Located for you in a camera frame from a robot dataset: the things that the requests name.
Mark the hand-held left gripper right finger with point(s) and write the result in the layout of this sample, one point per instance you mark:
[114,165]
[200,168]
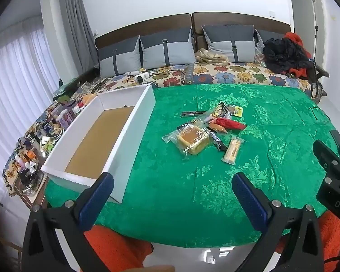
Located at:
[249,201]

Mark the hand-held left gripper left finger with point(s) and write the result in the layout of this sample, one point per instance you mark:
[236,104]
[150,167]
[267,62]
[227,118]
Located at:
[97,201]

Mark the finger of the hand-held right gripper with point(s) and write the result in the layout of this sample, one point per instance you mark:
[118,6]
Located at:
[327,158]

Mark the cream wafer packet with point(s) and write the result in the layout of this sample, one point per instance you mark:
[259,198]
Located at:
[232,151]

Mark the dark brown chocolate bar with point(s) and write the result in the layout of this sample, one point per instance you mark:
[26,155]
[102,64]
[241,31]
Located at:
[218,143]

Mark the red snack packet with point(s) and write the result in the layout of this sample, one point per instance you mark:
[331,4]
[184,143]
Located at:
[232,124]

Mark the small orange bun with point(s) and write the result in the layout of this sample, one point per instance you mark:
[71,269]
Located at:
[216,127]

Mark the packaged yellow cake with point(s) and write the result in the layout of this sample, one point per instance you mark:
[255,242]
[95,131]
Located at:
[191,141]

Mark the yellow label snack packet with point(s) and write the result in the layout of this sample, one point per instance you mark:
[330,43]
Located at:
[237,111]

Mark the long pale stick packet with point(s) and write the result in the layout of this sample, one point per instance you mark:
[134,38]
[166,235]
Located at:
[204,118]

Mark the black top snack packet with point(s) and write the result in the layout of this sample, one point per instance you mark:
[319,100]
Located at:
[222,109]

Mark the white cardboard box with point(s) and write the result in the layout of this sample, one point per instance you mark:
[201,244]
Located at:
[141,113]

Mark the brown stick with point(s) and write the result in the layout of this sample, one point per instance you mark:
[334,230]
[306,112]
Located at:
[192,114]

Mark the black shoulder bag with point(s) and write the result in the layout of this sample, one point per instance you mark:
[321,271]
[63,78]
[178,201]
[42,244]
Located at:
[314,76]

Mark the black remote control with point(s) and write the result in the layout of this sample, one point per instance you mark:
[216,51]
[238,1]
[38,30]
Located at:
[336,138]

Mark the black eyeglasses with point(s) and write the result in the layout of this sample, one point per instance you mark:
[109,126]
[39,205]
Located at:
[320,113]

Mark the brown side table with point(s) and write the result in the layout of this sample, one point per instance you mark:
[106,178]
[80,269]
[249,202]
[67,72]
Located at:
[39,192]

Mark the glass bowl with dark items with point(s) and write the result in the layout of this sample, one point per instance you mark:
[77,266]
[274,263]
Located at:
[31,182]

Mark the glass bowl with green packets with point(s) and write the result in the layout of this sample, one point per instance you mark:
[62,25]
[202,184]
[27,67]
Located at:
[51,144]

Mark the cluster of cosmetic bottles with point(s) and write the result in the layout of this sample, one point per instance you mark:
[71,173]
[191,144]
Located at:
[31,153]

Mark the green folded cloth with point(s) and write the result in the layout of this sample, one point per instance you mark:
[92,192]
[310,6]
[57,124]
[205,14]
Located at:
[63,99]

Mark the black jacket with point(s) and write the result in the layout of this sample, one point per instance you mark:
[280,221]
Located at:
[283,53]

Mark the clear plastic bag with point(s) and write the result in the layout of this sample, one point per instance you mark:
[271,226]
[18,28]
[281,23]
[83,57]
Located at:
[259,59]

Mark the red orange garment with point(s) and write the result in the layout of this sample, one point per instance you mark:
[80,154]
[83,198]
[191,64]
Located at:
[293,38]

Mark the black charger plug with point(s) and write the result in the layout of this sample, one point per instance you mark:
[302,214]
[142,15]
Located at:
[138,78]

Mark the white power strip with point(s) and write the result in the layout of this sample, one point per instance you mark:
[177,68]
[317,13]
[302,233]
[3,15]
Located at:
[144,76]

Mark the white handheld device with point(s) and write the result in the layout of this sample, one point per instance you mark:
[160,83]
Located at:
[134,73]

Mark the white sheer curtain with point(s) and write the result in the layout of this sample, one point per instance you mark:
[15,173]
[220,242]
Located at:
[19,90]

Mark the grey two-tone pillow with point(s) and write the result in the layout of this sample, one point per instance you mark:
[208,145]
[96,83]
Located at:
[260,41]
[229,45]
[119,59]
[167,48]

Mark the white door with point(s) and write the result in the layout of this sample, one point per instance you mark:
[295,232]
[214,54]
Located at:
[304,11]

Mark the folded beige cloth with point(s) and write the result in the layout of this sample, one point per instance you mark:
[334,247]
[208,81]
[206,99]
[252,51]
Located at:
[211,56]

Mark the grey curtain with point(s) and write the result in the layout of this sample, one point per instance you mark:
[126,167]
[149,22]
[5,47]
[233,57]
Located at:
[76,19]

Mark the brown sofa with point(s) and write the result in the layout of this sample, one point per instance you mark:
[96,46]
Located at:
[158,22]

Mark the white light switch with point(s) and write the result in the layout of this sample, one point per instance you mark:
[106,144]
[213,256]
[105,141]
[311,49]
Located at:
[272,13]

